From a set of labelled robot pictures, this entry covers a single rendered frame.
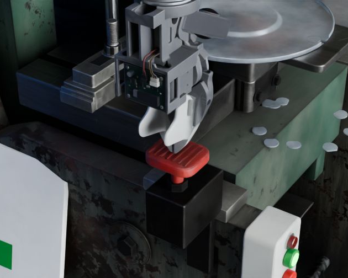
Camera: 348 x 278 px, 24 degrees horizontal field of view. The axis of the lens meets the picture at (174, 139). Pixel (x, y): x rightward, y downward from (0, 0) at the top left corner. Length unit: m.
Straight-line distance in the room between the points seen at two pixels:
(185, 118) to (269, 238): 0.23
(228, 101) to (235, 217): 0.23
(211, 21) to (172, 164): 0.18
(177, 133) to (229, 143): 0.29
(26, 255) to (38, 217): 0.08
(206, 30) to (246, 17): 0.34
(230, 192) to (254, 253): 0.09
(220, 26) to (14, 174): 0.52
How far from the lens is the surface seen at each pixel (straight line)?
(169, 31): 0.87
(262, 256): 1.09
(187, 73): 0.89
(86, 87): 1.18
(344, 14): 3.20
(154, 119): 0.95
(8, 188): 1.36
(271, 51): 1.18
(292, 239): 1.09
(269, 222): 1.09
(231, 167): 1.16
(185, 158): 0.98
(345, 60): 1.47
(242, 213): 1.12
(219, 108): 1.24
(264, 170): 1.24
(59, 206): 1.30
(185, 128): 0.94
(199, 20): 0.90
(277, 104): 1.31
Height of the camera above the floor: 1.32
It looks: 34 degrees down
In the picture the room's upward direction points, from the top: straight up
